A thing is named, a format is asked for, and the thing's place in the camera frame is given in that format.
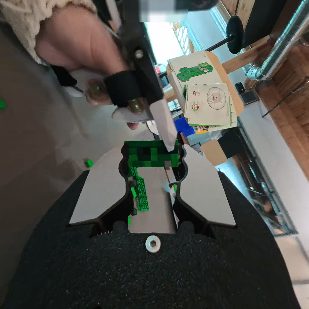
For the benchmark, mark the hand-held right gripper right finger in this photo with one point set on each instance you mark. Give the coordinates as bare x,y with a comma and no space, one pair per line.
205,188

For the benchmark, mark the narrow green lego creeper body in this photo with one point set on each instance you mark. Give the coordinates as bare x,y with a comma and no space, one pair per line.
144,154

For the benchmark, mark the small green lego brick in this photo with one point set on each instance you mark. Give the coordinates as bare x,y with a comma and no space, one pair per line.
88,163
2,104

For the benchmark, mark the yellow printed booklet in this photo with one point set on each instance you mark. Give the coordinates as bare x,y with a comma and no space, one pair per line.
202,129

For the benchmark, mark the instruction sheet with creeper picture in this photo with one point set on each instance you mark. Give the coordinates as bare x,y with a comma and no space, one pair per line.
193,71

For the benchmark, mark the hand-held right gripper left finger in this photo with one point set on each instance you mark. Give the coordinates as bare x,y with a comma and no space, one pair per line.
101,188

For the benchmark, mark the black ceiling device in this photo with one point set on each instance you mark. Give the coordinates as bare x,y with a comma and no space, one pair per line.
239,87

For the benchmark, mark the person's left forearm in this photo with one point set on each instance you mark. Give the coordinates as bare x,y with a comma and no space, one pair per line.
19,19

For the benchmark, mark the person's left hand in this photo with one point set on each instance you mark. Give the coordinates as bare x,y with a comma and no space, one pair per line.
79,41

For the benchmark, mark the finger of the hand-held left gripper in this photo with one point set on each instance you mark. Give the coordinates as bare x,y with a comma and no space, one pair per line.
164,120

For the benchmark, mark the blue plastic block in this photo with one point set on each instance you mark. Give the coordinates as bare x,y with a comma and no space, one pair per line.
183,126

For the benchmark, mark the wide green lego plate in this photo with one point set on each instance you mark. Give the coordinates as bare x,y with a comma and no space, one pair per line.
142,193

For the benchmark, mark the black floor lamp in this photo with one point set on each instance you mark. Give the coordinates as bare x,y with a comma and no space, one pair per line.
235,33

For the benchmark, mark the large silver ventilation duct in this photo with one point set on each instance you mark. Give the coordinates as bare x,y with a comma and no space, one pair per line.
277,48

